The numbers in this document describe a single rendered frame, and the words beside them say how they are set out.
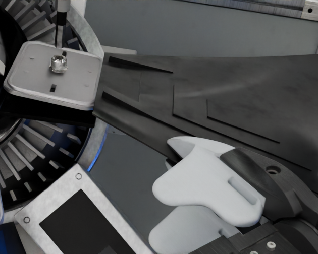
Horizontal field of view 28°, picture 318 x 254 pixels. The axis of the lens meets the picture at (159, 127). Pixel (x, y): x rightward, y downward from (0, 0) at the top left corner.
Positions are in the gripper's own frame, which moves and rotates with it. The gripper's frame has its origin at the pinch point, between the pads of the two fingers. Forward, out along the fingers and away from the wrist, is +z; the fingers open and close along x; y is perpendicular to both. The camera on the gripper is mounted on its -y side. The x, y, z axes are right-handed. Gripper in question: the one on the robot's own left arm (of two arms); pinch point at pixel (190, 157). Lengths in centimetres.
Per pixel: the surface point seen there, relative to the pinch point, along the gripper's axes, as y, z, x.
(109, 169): -35, 65, 69
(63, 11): 3.4, 10.8, -6.6
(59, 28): 3.6, 11.1, -5.2
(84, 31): -6.9, 26.2, 5.6
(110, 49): -33, 63, 36
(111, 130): -21, 43, 37
